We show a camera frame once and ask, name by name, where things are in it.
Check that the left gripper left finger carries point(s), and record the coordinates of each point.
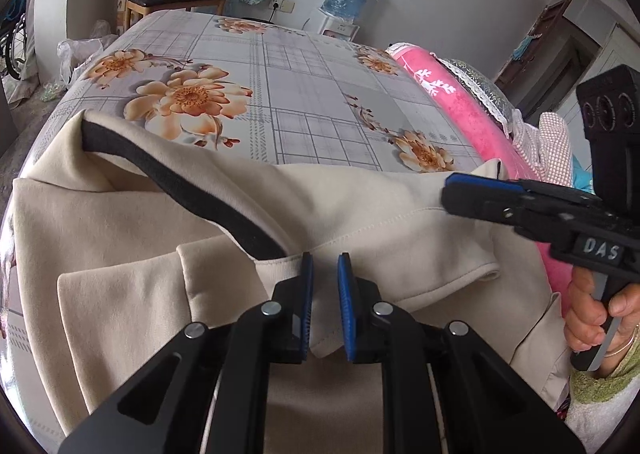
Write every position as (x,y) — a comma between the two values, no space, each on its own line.
(206,389)

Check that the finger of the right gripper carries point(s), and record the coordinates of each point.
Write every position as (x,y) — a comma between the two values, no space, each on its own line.
(523,186)
(492,204)

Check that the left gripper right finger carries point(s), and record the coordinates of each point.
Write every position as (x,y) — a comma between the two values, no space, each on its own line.
(444,390)

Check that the beige zip jacket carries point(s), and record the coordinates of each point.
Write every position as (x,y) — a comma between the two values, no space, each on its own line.
(122,238)

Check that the right hand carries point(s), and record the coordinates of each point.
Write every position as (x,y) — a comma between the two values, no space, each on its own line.
(584,321)

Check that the checked pink cloth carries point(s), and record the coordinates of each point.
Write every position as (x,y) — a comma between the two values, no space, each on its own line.
(545,148)

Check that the pink fleece blanket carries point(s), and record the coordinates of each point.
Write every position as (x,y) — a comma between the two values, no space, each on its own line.
(486,137)

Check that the grey lace pillow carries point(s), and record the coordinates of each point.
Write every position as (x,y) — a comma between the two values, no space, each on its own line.
(486,92)

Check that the floral grey bed sheet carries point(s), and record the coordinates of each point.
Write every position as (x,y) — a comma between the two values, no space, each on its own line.
(257,92)

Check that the white water dispenser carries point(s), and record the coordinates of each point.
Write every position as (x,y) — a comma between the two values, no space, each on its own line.
(324,24)

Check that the white plastic bag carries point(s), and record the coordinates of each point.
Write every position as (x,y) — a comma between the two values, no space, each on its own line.
(77,56)

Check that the wheelchair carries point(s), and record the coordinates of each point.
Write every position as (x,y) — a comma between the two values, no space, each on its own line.
(13,38)

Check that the wall power socket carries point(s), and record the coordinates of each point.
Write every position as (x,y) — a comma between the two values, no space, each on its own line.
(286,6)

